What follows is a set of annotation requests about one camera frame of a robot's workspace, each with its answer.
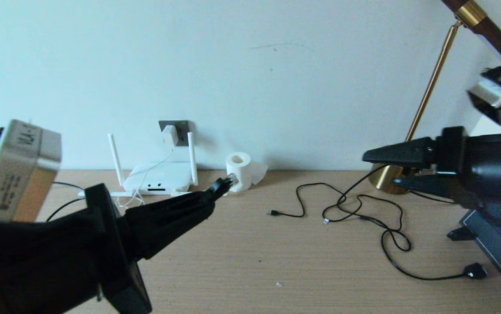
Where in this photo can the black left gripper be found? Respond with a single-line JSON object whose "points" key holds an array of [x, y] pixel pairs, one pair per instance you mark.
{"points": [[49, 270]]}

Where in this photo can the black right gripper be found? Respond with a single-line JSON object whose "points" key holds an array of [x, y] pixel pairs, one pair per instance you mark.
{"points": [[494, 174]]}

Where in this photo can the white power adapter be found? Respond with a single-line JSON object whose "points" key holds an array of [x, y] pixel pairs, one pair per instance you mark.
{"points": [[169, 136]]}

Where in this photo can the brass desk lamp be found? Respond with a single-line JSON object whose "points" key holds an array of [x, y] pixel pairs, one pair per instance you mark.
{"points": [[381, 181]]}

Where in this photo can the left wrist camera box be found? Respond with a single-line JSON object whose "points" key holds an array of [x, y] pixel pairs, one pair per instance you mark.
{"points": [[15, 174]]}

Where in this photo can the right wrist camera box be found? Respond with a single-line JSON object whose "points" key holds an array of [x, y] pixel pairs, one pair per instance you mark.
{"points": [[494, 96]]}

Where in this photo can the white router with antennas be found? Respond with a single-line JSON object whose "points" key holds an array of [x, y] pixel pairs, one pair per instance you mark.
{"points": [[158, 176]]}

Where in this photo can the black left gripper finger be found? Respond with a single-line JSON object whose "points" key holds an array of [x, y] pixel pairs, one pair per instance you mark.
{"points": [[167, 209]]}

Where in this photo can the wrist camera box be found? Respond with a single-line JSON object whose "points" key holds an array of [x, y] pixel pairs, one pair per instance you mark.
{"points": [[494, 96], [15, 174]]}

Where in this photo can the white toilet paper roll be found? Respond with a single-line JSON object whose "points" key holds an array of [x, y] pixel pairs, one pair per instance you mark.
{"points": [[246, 168]]}

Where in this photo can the grey wall socket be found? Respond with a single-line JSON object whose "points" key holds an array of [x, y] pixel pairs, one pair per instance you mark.
{"points": [[183, 128]]}

